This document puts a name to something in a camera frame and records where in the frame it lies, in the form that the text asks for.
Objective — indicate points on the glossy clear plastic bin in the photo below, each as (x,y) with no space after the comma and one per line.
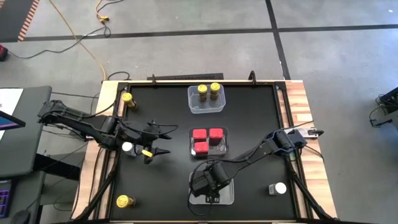
(222,149)

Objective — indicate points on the black table frame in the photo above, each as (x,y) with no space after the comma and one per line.
(186,83)

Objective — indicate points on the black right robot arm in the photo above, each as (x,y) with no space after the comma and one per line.
(248,155)

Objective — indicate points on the grey desk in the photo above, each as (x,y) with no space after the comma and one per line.
(28,149)

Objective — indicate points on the black computer mouse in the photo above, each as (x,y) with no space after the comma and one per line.
(20,217)

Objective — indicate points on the red-lid patterned spice tin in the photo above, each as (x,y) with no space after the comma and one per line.
(201,147)
(216,133)
(199,134)

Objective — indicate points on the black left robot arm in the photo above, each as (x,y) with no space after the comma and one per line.
(105,127)

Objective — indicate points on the yellow-lid brown spice jar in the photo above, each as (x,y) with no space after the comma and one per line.
(127,97)
(202,89)
(214,86)
(122,201)

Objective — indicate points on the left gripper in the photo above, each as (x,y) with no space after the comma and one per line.
(146,140)

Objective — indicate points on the white-lid seasoning jar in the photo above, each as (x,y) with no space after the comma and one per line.
(280,188)
(127,146)

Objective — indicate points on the grey keyboard shelf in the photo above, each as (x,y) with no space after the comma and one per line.
(31,193)

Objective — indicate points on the frosted clear plastic bin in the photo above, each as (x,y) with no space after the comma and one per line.
(206,107)

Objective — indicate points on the long black bar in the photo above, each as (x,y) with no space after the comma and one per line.
(186,76)

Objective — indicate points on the white paper sheet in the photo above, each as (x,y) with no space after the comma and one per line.
(11,99)

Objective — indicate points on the white plastic bin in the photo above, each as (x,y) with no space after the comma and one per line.
(228,196)

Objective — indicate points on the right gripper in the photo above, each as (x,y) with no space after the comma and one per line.
(208,186)

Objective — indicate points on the tablet with lit screen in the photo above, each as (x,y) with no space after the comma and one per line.
(7,123)

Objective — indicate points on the black mat orange striped edge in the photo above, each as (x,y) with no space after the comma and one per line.
(12,18)

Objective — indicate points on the red floor object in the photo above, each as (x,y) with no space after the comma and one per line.
(3,53)

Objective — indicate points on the backlit keyboard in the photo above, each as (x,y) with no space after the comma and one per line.
(4,199)

